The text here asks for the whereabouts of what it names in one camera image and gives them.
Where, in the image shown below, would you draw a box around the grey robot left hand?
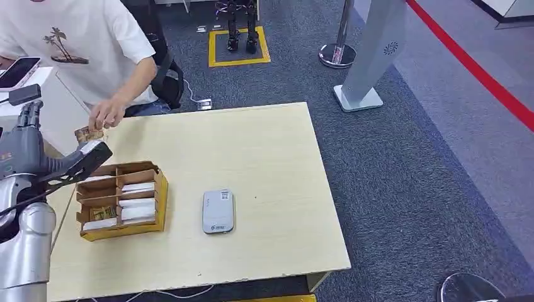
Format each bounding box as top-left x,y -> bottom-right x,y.
0,101 -> 86,181

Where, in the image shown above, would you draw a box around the person's left hand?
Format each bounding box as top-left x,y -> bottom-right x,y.
88,97 -> 127,130

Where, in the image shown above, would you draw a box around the white cabinet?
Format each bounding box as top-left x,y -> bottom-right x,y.
0,66 -> 92,157

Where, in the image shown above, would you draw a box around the black power adapter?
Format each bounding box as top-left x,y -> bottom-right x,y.
8,84 -> 43,107

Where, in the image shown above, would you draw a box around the black office chair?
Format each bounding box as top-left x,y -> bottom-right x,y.
121,0 -> 185,111

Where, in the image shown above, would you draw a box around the smartphone with pink case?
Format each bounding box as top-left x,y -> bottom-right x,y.
0,56 -> 42,92

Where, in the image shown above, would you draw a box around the person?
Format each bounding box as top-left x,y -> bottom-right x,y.
0,0 -> 172,118

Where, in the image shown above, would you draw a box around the patterned card stack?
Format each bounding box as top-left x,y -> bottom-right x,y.
89,206 -> 118,221

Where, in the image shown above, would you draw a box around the wooden card box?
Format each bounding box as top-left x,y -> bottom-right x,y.
75,160 -> 169,243

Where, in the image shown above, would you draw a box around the grey card reader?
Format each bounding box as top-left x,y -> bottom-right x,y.
202,189 -> 236,235

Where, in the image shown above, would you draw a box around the yellow tape square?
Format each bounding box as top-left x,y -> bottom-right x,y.
208,25 -> 272,69

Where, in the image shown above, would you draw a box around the chrome stanchion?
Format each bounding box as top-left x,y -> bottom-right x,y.
318,0 -> 358,70

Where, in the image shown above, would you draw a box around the grey pillar stand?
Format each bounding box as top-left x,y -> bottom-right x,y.
332,0 -> 409,113

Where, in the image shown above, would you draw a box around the pale desk leg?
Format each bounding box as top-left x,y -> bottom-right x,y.
306,271 -> 334,293

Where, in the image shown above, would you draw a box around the red floor tape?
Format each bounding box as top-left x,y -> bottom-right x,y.
405,0 -> 534,133

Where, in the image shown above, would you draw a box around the white platform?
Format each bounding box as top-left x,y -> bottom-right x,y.
470,0 -> 534,30

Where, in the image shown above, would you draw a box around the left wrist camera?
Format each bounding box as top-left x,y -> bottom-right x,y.
35,140 -> 114,189

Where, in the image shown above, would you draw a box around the white cable under desk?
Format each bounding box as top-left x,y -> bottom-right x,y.
83,284 -> 216,302

